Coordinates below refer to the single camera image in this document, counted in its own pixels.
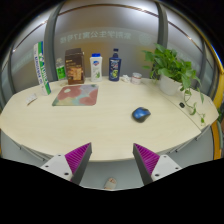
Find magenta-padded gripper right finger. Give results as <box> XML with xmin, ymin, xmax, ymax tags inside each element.
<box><xmin>132</xmin><ymin>143</ymin><xmax>184</xmax><ymax>186</ymax></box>

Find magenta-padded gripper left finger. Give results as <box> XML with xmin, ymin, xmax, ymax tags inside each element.
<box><xmin>40</xmin><ymin>142</ymin><xmax>93</xmax><ymax>185</ymax></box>

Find blue and black computer mouse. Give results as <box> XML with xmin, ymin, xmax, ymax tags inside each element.
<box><xmin>131</xmin><ymin>106</ymin><xmax>152</xmax><ymax>123</ymax></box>

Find pastel floral print mouse pad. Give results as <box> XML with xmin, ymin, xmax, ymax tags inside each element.
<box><xmin>51</xmin><ymin>83</ymin><xmax>100</xmax><ymax>107</ymax></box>

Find small white patterned packet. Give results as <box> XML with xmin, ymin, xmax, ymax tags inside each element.
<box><xmin>25</xmin><ymin>92</ymin><xmax>38</xmax><ymax>105</ymax></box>

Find green plant in white pot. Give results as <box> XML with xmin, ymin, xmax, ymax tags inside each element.
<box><xmin>141</xmin><ymin>43</ymin><xmax>207</xmax><ymax>126</ymax></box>

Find small white jar pink lid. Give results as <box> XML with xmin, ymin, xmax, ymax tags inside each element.
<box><xmin>130</xmin><ymin>72</ymin><xmax>143</xmax><ymax>85</ymax></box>

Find crumpled white tissue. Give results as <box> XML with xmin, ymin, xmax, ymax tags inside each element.
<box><xmin>120</xmin><ymin>74</ymin><xmax>132</xmax><ymax>83</ymax></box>

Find clear bottle with green label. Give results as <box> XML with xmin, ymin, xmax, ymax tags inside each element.
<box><xmin>55</xmin><ymin>57</ymin><xmax>68</xmax><ymax>82</ymax></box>

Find white bottle with blue cap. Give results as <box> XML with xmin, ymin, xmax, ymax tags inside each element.
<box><xmin>89</xmin><ymin>53</ymin><xmax>104</xmax><ymax>83</ymax></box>

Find brown cracker box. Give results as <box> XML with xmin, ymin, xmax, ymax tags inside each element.
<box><xmin>64</xmin><ymin>47</ymin><xmax>86</xmax><ymax>86</ymax></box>

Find dark blue pump bottle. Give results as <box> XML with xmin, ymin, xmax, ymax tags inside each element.
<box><xmin>108</xmin><ymin>48</ymin><xmax>122</xmax><ymax>82</ymax></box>

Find white green blue shuttlecock tube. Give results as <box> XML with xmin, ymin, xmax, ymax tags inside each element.
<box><xmin>32</xmin><ymin>41</ymin><xmax>52</xmax><ymax>96</ymax></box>

